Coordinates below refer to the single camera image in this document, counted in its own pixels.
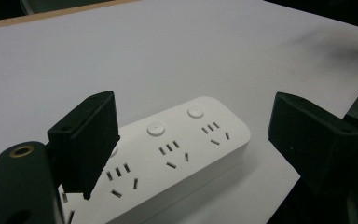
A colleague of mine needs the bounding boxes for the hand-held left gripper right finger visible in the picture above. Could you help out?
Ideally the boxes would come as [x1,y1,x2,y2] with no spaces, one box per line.
[268,91,358,197]

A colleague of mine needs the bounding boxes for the white power strip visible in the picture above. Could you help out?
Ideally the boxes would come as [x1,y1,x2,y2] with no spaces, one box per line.
[57,95,252,224]

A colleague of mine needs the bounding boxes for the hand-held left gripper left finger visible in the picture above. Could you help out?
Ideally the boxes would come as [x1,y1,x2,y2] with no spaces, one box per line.
[46,90,121,201]

